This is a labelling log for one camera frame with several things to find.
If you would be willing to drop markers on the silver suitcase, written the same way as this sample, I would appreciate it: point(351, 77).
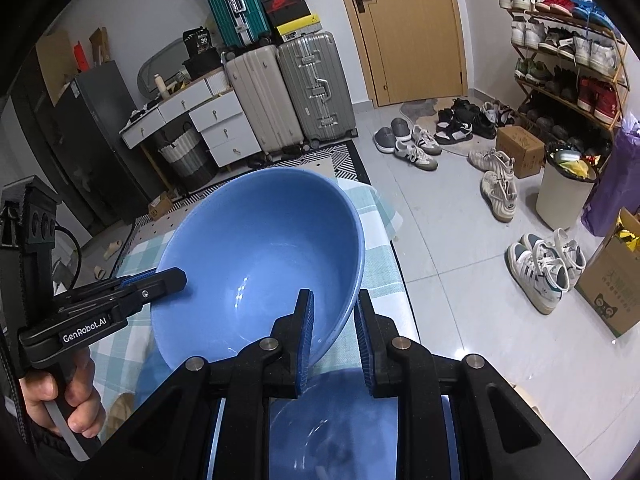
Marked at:
point(315, 85)

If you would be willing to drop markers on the wooden shoe rack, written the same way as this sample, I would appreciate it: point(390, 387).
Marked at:
point(570, 80)

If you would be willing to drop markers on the blue bowl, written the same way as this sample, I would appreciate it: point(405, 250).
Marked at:
point(340, 425)
point(260, 250)

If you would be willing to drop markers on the person's left hand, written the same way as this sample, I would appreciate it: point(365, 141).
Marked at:
point(80, 395)

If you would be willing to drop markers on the shoe rack with shoes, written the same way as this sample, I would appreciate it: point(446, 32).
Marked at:
point(590, 50)

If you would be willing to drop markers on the scattered sneakers group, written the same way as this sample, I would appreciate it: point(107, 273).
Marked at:
point(500, 190)

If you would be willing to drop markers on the white bottle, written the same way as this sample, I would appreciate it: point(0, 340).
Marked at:
point(160, 85)

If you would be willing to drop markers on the beige slipper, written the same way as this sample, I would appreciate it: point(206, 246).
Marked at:
point(114, 250)
point(98, 274)

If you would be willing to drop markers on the purple plastic bag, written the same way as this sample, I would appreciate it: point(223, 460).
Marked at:
point(615, 180)

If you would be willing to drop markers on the wooden door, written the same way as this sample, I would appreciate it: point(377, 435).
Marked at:
point(410, 30)

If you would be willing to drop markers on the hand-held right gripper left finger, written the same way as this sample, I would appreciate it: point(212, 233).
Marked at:
point(306, 340)

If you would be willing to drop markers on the black shoebox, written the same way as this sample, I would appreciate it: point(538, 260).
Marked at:
point(295, 12)

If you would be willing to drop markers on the woven laundry basket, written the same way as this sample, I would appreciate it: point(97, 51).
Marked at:
point(187, 160)

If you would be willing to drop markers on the grey door mat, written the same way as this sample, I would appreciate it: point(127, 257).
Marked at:
point(417, 107)

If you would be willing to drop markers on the black refrigerator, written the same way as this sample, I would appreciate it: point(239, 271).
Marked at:
point(100, 135)

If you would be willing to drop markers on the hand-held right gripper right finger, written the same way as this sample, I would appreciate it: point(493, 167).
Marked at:
point(367, 350)

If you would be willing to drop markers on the white trash bin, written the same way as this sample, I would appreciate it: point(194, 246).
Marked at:
point(562, 195)

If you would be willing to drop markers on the teal suitcase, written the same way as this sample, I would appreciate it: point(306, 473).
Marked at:
point(235, 5)

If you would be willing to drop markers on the flat labelled cardboard box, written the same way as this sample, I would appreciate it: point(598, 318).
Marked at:
point(161, 206)

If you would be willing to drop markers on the black glass cabinet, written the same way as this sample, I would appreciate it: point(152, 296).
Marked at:
point(40, 135)

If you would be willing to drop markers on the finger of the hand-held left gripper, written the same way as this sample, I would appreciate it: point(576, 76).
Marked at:
point(160, 282)

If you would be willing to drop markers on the grey framed oval mirror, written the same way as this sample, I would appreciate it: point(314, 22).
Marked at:
point(150, 65)

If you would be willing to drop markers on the black printed bag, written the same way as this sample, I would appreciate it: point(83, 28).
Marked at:
point(200, 42)

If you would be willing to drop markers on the white dotted table cover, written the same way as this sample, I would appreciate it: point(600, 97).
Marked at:
point(160, 225)

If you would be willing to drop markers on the brown cardboard box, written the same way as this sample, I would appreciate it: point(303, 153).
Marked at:
point(520, 150)

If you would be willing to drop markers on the black storage bag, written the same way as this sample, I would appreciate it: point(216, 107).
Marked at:
point(202, 66)

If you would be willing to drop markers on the cat print cardboard box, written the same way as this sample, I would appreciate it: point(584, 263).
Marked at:
point(610, 285)

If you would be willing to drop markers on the white dresser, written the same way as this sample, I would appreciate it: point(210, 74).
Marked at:
point(220, 115)

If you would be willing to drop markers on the folded cardboard pieces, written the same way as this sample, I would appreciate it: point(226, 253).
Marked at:
point(55, 60)

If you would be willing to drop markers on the beige suitcase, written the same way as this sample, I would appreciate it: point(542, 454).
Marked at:
point(260, 100)

